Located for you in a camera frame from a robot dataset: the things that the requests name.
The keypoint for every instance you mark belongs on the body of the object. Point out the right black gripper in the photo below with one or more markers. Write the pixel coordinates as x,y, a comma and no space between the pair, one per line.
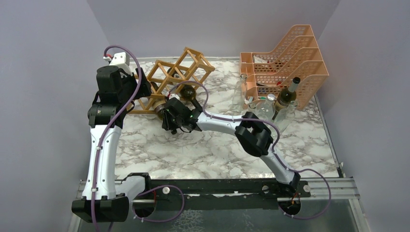
166,123

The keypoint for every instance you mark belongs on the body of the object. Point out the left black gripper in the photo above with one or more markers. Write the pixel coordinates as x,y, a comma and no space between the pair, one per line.
145,89

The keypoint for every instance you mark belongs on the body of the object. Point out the green bottle navy cream label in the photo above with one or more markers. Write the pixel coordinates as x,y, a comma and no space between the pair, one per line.
187,93

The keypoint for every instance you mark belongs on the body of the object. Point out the wooden wine rack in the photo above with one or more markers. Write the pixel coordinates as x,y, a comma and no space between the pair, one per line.
192,65

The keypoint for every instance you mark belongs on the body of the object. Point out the tall clear glass bottle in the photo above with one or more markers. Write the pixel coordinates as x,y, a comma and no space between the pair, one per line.
239,94

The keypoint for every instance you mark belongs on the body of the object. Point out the green bottle brown label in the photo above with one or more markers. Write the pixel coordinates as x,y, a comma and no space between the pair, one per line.
158,106

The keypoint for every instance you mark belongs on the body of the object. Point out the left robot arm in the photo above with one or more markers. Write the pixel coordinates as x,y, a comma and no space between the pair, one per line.
102,200

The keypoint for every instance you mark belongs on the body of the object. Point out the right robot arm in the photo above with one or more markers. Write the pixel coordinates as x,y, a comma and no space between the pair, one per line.
251,132

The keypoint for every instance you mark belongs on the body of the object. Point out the clear bottle silver cap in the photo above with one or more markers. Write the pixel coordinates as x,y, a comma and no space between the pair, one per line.
265,110

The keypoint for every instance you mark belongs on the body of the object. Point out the green bottle silver neck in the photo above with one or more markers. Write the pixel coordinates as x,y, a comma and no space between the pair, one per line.
286,96

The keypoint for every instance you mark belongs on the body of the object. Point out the short clear glass jar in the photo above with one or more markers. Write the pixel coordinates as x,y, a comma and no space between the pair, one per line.
286,116

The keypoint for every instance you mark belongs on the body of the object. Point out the peach plastic file organizer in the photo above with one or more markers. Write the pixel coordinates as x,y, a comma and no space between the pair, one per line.
296,55

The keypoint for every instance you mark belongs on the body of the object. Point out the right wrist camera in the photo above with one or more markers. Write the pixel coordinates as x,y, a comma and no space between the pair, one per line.
170,95

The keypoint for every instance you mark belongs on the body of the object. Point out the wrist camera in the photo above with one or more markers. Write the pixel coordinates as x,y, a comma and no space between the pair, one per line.
170,95
121,60

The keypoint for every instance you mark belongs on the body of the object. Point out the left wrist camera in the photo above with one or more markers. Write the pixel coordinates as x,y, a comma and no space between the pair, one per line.
121,60

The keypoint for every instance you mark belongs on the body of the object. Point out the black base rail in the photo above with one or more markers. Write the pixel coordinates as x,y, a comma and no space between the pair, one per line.
215,194

